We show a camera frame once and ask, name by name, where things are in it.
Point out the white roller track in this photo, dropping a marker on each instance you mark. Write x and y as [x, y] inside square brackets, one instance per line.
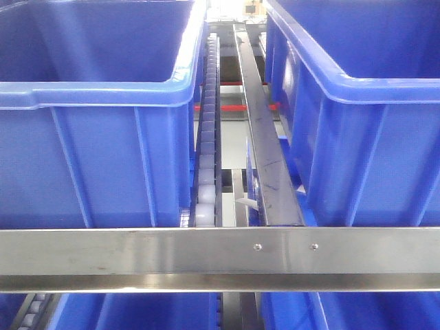
[206, 209]

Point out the blue neighbouring bin left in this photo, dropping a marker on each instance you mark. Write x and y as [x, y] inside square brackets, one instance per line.
[97, 112]

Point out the lower blue bin right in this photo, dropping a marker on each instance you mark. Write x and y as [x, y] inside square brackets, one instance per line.
[331, 310]

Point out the blue target bin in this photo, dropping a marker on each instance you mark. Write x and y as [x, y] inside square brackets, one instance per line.
[357, 87]

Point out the lower blue bin left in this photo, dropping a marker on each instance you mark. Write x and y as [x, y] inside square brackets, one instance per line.
[137, 311]

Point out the steel divider rail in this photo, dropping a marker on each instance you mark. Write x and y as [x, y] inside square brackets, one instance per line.
[278, 204]

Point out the steel flow rack frame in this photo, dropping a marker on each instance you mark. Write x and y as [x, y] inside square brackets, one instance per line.
[253, 259]

